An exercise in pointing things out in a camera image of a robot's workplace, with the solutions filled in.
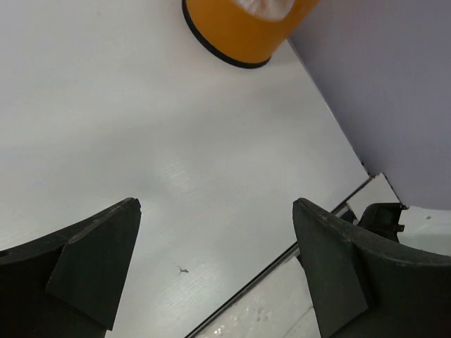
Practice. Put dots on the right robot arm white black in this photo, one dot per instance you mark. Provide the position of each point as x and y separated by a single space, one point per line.
419 228

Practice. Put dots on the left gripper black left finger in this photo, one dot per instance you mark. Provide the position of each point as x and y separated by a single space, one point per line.
69 283

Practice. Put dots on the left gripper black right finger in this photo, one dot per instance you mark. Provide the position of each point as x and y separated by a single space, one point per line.
363 282

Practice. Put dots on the orange cylindrical bin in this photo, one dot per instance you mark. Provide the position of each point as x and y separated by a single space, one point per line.
238 37

